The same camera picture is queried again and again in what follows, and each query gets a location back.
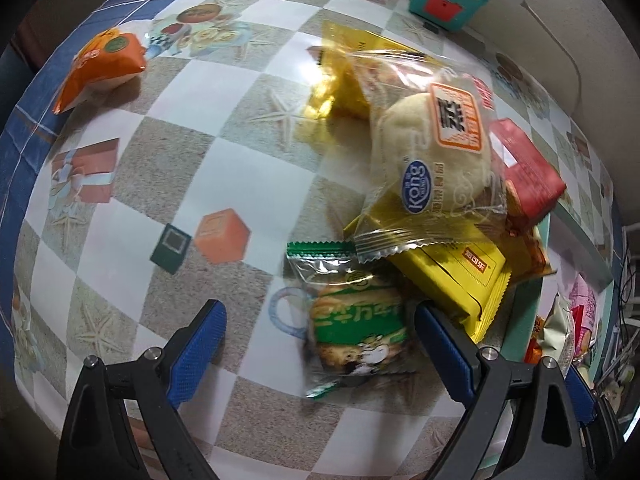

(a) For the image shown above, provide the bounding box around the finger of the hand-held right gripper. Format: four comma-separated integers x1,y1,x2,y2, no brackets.
565,367,628,443

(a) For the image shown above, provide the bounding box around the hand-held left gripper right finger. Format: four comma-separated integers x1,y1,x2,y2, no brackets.
414,302,586,480

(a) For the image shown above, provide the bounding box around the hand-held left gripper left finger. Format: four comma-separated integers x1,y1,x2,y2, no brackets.
59,299,228,480

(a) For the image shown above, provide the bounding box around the yellow wafer packet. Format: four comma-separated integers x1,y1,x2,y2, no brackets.
342,195,513,343

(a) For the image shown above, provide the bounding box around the pink snack packet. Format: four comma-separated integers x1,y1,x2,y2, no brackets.
565,272,603,341

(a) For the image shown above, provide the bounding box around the green cracker packet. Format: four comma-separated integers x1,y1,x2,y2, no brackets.
285,240,421,401

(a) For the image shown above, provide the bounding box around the teal shallow box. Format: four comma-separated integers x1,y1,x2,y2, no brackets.
497,195,621,441

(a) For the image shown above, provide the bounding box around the clear bun packet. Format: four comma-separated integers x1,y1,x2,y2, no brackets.
350,50,508,266

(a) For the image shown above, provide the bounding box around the dark red snack packet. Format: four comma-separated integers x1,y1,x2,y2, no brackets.
487,117,568,226

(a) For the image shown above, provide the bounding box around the golden clear candy packet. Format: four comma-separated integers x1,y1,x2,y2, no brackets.
295,20,436,133

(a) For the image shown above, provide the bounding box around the orange white snack packet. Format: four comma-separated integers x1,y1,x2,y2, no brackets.
52,27,148,116

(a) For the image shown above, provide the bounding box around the black cable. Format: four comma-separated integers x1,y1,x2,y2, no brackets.
617,225,640,321

